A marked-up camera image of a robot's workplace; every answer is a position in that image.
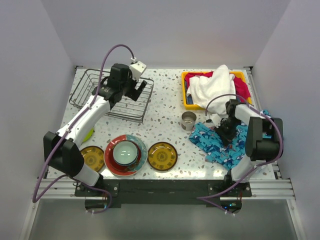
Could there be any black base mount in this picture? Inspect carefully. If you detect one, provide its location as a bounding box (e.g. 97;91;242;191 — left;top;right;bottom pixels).
74;178;252;213

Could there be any red and blue plate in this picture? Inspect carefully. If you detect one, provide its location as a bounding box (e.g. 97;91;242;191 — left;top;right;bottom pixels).
104;134;148;177

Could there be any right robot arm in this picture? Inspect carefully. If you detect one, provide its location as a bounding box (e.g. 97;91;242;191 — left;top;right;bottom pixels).
215;99;284;197

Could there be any white towel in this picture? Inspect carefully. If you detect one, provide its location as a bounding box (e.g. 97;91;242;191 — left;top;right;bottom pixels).
186;64;236;116

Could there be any red cloth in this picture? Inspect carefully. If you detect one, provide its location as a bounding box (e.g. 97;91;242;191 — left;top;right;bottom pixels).
183;71;251;101

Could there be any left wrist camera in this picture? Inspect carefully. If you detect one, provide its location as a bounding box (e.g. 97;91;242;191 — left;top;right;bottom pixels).
129;57;147;81

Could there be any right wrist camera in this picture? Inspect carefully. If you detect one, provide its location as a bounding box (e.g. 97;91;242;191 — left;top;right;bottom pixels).
205;113;222;127

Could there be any yellow patterned plate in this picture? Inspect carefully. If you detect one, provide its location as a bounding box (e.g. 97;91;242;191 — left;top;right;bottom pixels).
147;141;178;172
80;146;104;172

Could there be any yellow plastic bin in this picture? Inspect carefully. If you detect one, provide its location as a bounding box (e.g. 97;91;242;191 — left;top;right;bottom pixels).
181;70;252;111

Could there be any light blue bowl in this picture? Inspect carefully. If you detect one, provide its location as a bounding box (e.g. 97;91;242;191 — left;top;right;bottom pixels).
112;140;139;166

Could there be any metal cup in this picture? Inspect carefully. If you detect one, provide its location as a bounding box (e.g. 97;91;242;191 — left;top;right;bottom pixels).
181;111;197;131

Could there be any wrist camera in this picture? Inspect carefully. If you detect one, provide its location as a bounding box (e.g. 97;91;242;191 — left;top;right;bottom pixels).
129;57;147;81
205;113;222;127

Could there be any red bowl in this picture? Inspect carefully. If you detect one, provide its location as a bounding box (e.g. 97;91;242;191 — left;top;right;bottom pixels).
108;142;141;172

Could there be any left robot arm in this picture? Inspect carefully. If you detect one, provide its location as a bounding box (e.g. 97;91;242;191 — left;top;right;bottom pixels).
43;61;147;196

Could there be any left yellow patterned plate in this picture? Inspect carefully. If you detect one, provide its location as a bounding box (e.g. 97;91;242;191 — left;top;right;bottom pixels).
80;146;104;172

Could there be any wire dish rack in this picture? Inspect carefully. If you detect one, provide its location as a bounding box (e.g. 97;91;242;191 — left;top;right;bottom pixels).
69;68;154;123

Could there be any blue patterned cloth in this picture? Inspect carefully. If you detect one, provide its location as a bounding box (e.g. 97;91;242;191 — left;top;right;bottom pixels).
189;118;272;170

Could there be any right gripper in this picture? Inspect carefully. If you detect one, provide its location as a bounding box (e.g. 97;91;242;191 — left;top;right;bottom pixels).
214;117;242;147

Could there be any right yellow patterned plate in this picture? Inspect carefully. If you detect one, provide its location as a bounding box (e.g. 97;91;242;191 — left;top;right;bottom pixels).
147;141;178;172

